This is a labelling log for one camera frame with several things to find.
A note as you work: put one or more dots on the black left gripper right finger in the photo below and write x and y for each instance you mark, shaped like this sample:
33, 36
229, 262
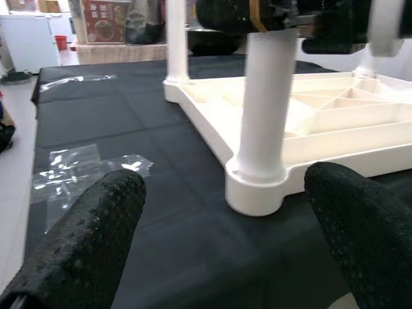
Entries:
363, 231

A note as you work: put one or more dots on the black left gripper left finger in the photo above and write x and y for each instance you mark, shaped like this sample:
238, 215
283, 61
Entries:
83, 244

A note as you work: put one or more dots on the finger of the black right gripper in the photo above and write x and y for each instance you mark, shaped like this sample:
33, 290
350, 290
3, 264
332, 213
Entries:
225, 14

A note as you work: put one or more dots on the black round basin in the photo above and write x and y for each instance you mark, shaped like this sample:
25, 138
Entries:
212, 43

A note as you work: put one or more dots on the yellow rubber band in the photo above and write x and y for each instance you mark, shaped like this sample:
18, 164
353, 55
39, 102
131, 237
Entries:
257, 14

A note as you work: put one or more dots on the clear tape patch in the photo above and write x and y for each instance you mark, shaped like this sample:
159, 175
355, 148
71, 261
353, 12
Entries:
74, 167

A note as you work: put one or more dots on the small black bag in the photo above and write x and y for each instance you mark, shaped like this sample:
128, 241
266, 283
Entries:
145, 25

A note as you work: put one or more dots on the white plastic table top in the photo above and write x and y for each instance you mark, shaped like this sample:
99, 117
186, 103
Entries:
338, 141

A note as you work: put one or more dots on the beige woven cloth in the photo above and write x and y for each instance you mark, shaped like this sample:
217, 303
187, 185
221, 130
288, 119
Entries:
122, 53

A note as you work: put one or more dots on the small red bucket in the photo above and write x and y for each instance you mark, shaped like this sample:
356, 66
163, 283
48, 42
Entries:
60, 42

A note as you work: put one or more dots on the dark green floor rag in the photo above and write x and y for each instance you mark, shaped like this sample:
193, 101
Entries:
16, 76

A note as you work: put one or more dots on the small white fridge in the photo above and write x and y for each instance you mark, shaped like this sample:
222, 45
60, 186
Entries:
29, 42

